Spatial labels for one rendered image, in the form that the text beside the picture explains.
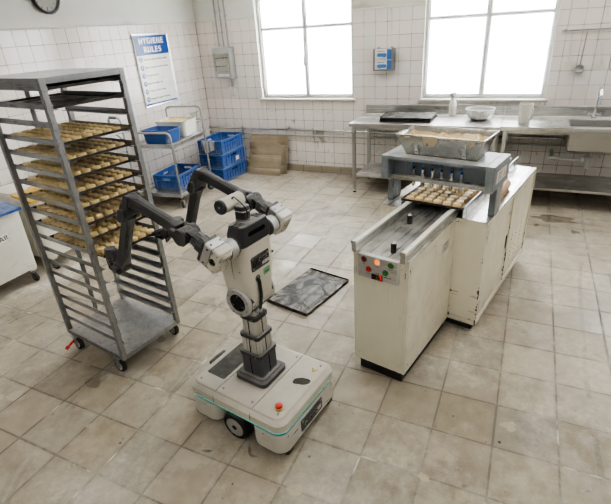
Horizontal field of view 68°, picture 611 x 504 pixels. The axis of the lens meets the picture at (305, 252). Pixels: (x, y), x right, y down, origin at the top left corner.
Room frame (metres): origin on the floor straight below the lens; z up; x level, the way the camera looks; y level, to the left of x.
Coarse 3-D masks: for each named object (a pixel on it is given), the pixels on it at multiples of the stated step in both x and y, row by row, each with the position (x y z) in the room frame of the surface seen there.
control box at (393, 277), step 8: (360, 256) 2.19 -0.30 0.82; (368, 256) 2.16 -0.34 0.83; (376, 256) 2.14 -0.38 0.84; (360, 264) 2.19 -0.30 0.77; (368, 264) 2.16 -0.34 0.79; (384, 264) 2.10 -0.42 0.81; (392, 264) 2.07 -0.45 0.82; (400, 264) 2.07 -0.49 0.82; (360, 272) 2.19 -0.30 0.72; (368, 272) 2.16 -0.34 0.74; (376, 272) 2.13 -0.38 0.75; (392, 272) 2.07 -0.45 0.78; (384, 280) 2.10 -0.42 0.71; (392, 280) 2.07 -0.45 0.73
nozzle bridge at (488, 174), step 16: (384, 160) 2.90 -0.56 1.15; (400, 160) 2.92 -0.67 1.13; (416, 160) 2.76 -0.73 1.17; (432, 160) 2.70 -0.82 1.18; (448, 160) 2.68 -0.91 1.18; (464, 160) 2.66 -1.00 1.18; (480, 160) 2.63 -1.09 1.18; (496, 160) 2.61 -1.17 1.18; (384, 176) 2.90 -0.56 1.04; (400, 176) 2.86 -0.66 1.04; (416, 176) 2.82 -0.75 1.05; (448, 176) 2.72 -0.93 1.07; (464, 176) 2.66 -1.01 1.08; (480, 176) 2.60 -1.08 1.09; (496, 176) 2.51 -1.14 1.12; (496, 192) 2.55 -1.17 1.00; (496, 208) 2.59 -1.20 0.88
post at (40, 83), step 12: (36, 84) 2.32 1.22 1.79; (48, 96) 2.33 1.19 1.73; (48, 108) 2.32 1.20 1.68; (48, 120) 2.32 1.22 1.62; (60, 144) 2.32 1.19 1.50; (60, 156) 2.31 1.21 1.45; (72, 180) 2.32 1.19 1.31; (72, 192) 2.31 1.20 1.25; (84, 216) 2.33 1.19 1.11; (84, 228) 2.31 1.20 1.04; (84, 240) 2.32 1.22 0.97; (96, 264) 2.32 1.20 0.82; (96, 276) 2.32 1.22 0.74; (108, 300) 2.32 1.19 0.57; (108, 312) 2.31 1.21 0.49; (120, 336) 2.33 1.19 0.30; (120, 348) 2.31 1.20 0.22
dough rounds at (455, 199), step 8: (424, 184) 3.02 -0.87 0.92; (416, 192) 2.87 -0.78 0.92; (424, 192) 2.85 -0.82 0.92; (432, 192) 2.88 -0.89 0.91; (440, 192) 2.84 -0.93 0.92; (448, 192) 2.82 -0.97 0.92; (456, 192) 2.83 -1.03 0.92; (464, 192) 2.85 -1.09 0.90; (472, 192) 2.79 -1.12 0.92; (424, 200) 2.73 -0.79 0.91; (432, 200) 2.75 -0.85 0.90; (440, 200) 2.69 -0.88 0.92; (448, 200) 2.68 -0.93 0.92; (456, 200) 2.67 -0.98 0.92; (464, 200) 2.68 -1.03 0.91
